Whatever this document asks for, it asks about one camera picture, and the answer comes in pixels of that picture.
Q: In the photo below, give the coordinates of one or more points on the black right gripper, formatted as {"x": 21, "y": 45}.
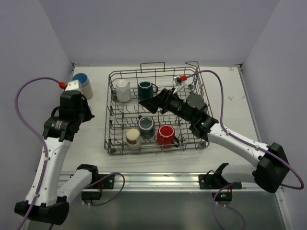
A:
{"x": 164, "y": 101}

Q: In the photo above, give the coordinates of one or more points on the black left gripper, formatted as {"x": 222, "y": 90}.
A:
{"x": 88, "y": 112}

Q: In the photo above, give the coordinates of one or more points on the beige plastic tumbler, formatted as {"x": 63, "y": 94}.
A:
{"x": 87, "y": 91}

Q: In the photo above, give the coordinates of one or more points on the white faceted ceramic mug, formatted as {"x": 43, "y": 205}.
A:
{"x": 123, "y": 90}

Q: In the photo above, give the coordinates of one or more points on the blue plastic tumbler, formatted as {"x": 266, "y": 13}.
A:
{"x": 82, "y": 78}

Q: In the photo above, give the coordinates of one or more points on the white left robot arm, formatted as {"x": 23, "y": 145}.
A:
{"x": 46, "y": 202}

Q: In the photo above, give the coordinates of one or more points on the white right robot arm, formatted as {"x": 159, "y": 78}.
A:
{"x": 269, "y": 162}

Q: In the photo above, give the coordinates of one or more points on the dark green mug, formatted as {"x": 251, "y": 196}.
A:
{"x": 146, "y": 90}

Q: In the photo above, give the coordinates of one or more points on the dark grey mug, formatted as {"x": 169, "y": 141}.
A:
{"x": 146, "y": 126}

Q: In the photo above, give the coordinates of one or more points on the red mug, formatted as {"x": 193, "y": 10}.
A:
{"x": 166, "y": 137}

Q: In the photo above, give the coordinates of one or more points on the cream and brown mug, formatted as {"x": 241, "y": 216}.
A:
{"x": 133, "y": 139}

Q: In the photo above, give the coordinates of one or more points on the left black controller box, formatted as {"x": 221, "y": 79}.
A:
{"x": 90, "y": 196}

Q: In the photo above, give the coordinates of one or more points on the black controller box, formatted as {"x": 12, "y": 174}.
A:
{"x": 223, "y": 197}
{"x": 90, "y": 196}

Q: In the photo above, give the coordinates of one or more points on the right black controller box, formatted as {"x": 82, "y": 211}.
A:
{"x": 223, "y": 197}

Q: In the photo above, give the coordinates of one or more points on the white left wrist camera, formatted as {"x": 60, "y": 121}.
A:
{"x": 74, "y": 85}

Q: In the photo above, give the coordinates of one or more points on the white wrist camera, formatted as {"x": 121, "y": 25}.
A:
{"x": 74, "y": 85}
{"x": 180, "y": 82}

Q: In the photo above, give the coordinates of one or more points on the grey wire dish rack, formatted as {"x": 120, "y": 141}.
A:
{"x": 121, "y": 117}

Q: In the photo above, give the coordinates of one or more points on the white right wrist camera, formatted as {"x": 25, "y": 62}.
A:
{"x": 180, "y": 82}

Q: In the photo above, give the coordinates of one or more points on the aluminium mounting rail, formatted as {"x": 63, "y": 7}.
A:
{"x": 156, "y": 181}

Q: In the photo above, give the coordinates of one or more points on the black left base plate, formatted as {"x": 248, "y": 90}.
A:
{"x": 101, "y": 181}

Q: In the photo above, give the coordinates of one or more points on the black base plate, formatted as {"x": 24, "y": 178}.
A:
{"x": 211, "y": 180}
{"x": 101, "y": 181}

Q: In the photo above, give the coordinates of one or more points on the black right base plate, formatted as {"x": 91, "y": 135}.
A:
{"x": 211, "y": 180}

